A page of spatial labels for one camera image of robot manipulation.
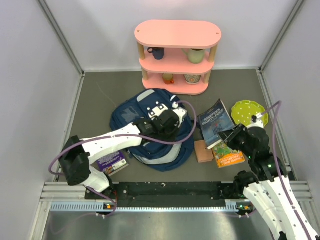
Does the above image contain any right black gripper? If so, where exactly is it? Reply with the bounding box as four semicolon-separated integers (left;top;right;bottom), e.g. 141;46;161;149
217;122;255;159

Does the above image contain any dark blue 1984 book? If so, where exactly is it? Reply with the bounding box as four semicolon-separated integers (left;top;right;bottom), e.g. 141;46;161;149
197;99;235;150

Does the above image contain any orange treehouse book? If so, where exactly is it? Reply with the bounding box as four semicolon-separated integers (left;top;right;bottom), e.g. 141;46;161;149
212;142;246;168

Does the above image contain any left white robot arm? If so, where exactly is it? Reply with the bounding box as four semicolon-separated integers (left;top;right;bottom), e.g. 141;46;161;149
58;106;187;199

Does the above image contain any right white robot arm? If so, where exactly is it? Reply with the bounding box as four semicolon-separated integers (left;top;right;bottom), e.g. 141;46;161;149
219;124;320;240

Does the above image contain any green polka dot plate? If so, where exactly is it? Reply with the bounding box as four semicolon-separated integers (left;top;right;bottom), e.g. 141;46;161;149
231;100;266;127

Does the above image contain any tan leather wallet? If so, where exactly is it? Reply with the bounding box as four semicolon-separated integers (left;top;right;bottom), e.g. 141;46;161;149
194;140;214;163

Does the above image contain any orange cup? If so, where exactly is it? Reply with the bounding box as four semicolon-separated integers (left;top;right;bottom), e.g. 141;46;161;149
162;73;175;85

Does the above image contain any patterned ceramic bowl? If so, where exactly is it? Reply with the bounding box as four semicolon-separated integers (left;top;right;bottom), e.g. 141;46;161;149
184;74;201;85

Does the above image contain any purple book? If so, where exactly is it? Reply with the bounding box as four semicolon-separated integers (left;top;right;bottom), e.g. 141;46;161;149
96;151;129;176

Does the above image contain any pink three-tier shelf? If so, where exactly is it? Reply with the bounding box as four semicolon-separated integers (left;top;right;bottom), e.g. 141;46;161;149
134;19;222;95

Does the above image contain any dark blue mug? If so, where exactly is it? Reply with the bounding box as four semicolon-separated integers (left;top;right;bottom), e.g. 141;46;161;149
147;47;165;60

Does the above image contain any pale green mug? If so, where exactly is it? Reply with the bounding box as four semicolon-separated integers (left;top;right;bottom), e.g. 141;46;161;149
182;48;206;64

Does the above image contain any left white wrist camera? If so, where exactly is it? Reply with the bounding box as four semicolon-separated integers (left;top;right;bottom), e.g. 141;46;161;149
172;102;188;127

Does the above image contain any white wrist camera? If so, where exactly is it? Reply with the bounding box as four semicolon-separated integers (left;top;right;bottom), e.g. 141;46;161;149
172;102;188;127
249;113;264;129

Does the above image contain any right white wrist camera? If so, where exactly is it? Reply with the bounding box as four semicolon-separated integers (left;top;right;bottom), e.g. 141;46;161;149
249;113;264;129

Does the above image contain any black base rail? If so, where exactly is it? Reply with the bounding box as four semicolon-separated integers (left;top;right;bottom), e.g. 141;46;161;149
84;181;253;208

